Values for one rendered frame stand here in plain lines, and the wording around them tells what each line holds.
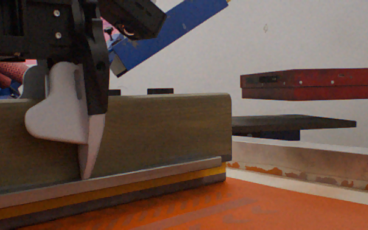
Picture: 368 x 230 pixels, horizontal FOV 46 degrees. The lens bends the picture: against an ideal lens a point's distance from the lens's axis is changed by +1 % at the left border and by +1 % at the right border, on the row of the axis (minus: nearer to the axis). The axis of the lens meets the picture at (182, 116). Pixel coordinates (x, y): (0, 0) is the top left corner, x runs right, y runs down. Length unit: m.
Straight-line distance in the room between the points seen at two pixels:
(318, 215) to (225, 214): 0.07
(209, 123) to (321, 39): 2.11
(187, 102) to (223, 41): 2.57
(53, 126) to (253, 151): 0.29
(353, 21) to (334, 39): 0.13
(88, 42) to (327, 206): 0.24
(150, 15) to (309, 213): 0.22
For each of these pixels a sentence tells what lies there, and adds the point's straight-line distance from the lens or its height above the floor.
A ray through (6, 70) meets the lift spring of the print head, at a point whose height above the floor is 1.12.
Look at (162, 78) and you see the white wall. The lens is 3.48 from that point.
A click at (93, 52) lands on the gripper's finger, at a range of 0.33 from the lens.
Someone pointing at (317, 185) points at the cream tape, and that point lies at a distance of 0.48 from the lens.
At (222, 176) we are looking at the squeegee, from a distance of 0.48.
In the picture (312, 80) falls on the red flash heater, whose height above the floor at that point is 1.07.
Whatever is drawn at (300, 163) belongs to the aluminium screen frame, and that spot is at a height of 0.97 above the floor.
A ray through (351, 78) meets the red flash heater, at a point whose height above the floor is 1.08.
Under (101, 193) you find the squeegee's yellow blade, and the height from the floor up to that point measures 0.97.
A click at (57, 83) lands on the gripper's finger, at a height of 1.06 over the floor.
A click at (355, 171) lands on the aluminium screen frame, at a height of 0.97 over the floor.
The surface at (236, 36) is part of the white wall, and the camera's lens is 2.91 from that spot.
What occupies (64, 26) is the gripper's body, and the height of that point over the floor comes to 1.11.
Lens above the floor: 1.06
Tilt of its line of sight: 4 degrees down
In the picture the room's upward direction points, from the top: 1 degrees counter-clockwise
